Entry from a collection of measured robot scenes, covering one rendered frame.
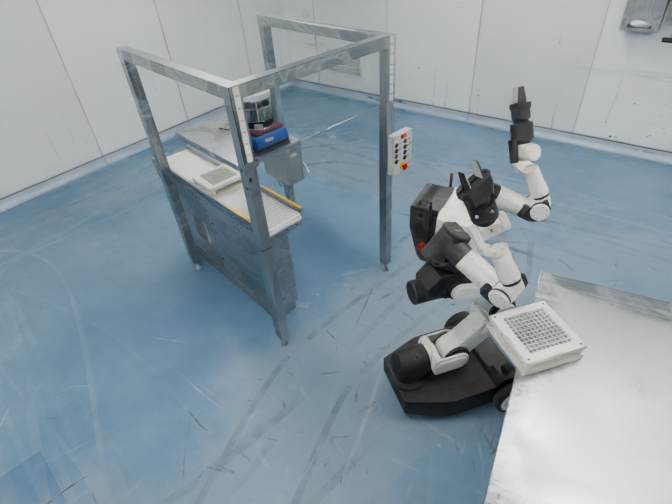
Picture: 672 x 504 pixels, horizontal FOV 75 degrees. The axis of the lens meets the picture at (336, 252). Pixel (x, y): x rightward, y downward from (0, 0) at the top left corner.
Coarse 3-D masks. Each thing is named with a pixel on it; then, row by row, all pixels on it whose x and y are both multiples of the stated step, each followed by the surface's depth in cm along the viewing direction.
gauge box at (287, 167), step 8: (288, 152) 221; (296, 152) 225; (272, 160) 233; (280, 160) 227; (288, 160) 224; (296, 160) 227; (272, 168) 237; (280, 168) 230; (288, 168) 226; (296, 168) 230; (272, 176) 241; (280, 176) 234; (288, 176) 228; (296, 176) 232; (304, 176) 236; (288, 184) 232
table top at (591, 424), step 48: (576, 288) 189; (624, 336) 168; (528, 384) 154; (576, 384) 153; (624, 384) 152; (528, 432) 141; (576, 432) 140; (624, 432) 139; (528, 480) 129; (576, 480) 128; (624, 480) 128
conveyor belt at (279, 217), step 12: (168, 156) 320; (180, 156) 318; (192, 156) 317; (180, 168) 303; (192, 168) 302; (204, 168) 301; (192, 180) 288; (240, 192) 272; (228, 204) 262; (240, 204) 261; (264, 204) 259; (276, 204) 258; (276, 216) 248; (288, 216) 248; (300, 216) 249; (276, 228) 241
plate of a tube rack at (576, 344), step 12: (504, 312) 171; (516, 312) 171; (552, 312) 170; (504, 324) 167; (564, 324) 165; (504, 336) 163; (516, 336) 162; (528, 336) 162; (552, 336) 161; (576, 336) 160; (516, 348) 158; (552, 348) 157; (564, 348) 156; (576, 348) 156; (528, 360) 153; (540, 360) 153
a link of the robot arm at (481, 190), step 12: (468, 180) 132; (480, 180) 130; (492, 180) 130; (456, 192) 131; (468, 192) 129; (480, 192) 130; (492, 192) 133; (468, 204) 133; (480, 204) 132; (492, 204) 132; (480, 216) 134
